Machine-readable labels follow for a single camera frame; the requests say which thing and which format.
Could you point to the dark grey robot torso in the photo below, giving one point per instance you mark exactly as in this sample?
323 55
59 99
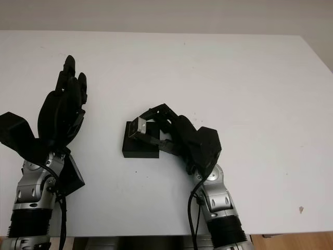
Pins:
145 243

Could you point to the small silver depth camera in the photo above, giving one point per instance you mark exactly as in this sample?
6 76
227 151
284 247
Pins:
136 129

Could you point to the black RealSense box lid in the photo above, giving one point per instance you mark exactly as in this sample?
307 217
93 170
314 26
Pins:
74 177

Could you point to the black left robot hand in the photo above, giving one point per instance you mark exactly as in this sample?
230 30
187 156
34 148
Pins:
59 114

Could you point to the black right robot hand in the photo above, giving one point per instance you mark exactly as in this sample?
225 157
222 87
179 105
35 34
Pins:
183 132

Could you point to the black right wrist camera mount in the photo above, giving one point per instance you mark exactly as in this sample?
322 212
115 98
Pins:
208 145

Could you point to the black camera box base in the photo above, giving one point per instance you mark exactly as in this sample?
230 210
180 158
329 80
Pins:
138 152

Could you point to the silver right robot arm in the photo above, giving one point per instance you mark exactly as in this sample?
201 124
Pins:
221 200

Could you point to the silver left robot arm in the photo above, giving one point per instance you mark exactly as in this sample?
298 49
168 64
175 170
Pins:
31 187

